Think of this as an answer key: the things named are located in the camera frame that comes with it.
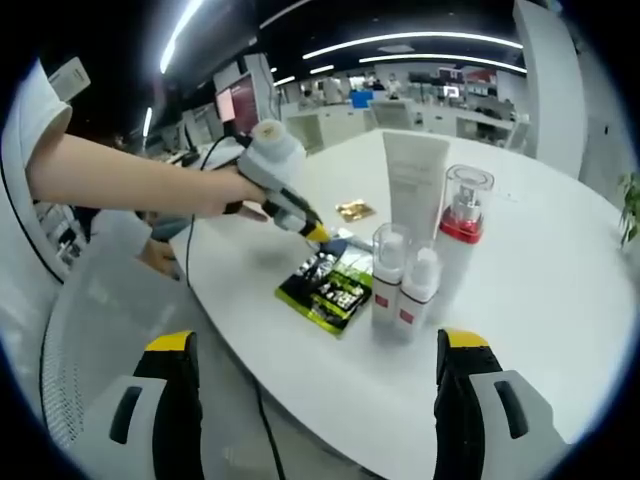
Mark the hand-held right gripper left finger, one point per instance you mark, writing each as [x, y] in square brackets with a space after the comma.
[170, 410]

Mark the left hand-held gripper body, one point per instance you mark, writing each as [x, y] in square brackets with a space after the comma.
[270, 160]

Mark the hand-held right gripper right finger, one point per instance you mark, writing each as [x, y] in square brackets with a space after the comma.
[465, 410]

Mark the gold foil skincare sachet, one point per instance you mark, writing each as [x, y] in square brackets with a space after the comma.
[355, 211]

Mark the green black skincare sachet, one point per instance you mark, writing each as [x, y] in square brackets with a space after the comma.
[330, 295]

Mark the small white skincare bottle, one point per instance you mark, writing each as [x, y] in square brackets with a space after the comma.
[415, 305]
[385, 290]

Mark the white skincare tube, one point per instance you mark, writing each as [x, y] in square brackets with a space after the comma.
[415, 170]

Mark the red collar white skincare bottle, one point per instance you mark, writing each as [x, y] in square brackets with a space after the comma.
[460, 270]

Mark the blue storage box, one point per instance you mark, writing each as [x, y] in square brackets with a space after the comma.
[361, 99]

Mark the person's left hand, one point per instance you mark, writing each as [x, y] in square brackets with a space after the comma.
[225, 192]

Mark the red screen monitor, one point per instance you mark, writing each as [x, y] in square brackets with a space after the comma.
[245, 102]

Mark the white background chair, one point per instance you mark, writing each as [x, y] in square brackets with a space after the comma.
[392, 112]

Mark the ceiling light strip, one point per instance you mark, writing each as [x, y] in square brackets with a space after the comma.
[410, 36]
[440, 56]
[180, 30]

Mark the white hanging sign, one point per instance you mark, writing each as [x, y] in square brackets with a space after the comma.
[70, 80]

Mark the green plant in red pot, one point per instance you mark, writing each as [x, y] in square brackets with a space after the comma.
[631, 200]

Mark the white pillar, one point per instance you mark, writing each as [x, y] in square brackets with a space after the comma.
[550, 90]

